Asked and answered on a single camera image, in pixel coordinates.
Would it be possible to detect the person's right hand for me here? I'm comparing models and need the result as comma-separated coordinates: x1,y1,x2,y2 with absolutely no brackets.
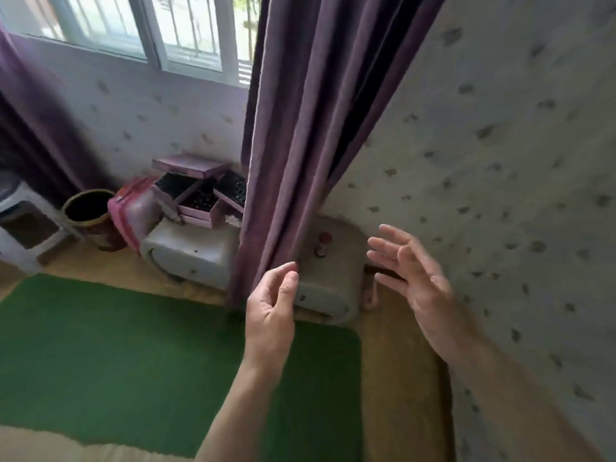
366,224,465,365

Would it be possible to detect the person's left hand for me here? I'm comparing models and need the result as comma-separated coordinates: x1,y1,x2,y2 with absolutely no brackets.
244,261,300,376

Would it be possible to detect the person's left forearm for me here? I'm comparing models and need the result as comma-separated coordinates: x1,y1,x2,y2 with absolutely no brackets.
194,358,289,462

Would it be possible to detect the person's right forearm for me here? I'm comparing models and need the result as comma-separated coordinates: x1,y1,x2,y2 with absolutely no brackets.
435,327,604,462

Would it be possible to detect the grey low cabinet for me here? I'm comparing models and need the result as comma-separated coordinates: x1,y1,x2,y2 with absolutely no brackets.
140,214,367,327

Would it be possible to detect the wide purple curtain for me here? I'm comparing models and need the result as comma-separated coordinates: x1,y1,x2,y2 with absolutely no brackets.
225,0,449,311

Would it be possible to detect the pink jewellery box with drawers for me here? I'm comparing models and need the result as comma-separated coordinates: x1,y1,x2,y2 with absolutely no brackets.
150,154,248,230

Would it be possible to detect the pink plastic container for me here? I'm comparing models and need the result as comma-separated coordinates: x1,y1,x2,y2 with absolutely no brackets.
107,175,163,254

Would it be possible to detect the green floor mat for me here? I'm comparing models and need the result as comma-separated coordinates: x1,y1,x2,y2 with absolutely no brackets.
0,272,365,462

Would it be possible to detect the brown waste bin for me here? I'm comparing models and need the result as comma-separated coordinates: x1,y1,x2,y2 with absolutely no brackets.
62,188,128,252

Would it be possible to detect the beige cloth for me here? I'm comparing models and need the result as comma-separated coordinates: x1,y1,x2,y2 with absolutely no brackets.
0,424,194,462

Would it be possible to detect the white plastic stool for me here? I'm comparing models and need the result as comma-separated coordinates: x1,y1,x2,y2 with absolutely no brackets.
0,169,74,276

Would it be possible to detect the narrow purple curtain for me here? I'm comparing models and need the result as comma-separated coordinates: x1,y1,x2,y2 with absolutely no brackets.
0,21,114,210

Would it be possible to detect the white framed window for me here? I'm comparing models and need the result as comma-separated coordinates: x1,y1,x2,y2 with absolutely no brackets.
0,0,264,88

